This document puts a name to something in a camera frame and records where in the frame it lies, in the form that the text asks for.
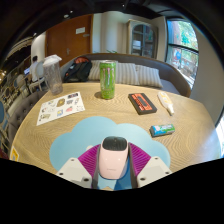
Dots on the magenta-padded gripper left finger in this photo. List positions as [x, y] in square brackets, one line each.
[88, 160]

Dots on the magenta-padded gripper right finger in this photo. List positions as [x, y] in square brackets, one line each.
[140, 160]

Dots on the pink computer mouse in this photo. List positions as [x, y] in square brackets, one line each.
[113, 160]

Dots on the blue cloud-shaped mouse pad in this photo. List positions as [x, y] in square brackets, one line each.
[90, 133]

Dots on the small teal packet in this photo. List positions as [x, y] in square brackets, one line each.
[162, 130]

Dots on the black flat box orange print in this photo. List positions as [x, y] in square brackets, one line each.
[142, 103]

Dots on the white sticker sheet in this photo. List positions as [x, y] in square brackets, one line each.
[60, 108]

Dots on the white plastic tube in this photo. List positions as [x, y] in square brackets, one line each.
[165, 101]

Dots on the green drink can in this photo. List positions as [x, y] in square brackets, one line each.
[107, 80]

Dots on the striped beige cushion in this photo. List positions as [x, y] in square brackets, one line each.
[126, 73]
[150, 76]
[94, 70]

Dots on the bright side window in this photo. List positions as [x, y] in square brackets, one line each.
[220, 133]

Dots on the grey curved sofa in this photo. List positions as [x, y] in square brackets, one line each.
[173, 76]

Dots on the black backpack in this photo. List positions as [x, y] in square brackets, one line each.
[78, 70]

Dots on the clear plastic shaker cup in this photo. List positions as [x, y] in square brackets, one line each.
[53, 76]

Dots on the person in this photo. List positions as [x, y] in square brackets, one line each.
[34, 61]

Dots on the black-framed window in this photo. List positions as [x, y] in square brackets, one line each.
[183, 50]

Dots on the glass-door cabinet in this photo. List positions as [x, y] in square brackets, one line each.
[142, 40]

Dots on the brown wooden door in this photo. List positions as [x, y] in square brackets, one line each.
[66, 40]

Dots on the white door sign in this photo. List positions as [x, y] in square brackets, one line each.
[80, 30]

